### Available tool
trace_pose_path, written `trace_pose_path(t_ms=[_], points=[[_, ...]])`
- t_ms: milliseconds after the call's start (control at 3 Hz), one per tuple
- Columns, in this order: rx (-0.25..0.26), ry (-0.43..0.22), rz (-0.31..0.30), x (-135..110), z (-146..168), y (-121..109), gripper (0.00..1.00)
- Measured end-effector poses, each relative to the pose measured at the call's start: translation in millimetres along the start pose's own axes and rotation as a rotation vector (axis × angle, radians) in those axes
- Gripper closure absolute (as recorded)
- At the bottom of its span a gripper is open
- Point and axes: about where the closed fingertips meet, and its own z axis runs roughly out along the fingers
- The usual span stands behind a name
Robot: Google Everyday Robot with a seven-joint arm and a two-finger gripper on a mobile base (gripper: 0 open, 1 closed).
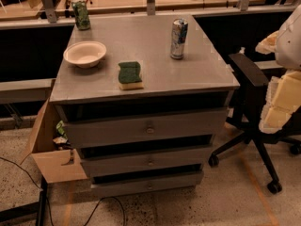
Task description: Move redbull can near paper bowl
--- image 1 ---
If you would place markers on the silver blue redbull can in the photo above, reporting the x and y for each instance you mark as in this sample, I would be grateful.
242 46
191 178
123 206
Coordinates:
178 38

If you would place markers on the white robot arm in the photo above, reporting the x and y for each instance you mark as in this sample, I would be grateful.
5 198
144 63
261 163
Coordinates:
283 96

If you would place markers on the white paper bowl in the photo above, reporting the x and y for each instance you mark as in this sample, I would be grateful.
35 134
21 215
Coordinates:
85 54

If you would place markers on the green yellow sponge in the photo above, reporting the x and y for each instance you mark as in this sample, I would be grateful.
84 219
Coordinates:
130 75

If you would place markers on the grey drawer cabinet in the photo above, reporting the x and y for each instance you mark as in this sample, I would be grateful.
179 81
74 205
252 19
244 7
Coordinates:
150 139

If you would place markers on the black office chair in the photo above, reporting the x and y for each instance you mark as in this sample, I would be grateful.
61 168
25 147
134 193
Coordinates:
248 104

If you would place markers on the brown cardboard box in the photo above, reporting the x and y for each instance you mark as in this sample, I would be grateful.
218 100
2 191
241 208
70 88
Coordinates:
55 165

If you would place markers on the black table leg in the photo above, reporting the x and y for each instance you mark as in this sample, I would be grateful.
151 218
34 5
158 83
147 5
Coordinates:
37 208

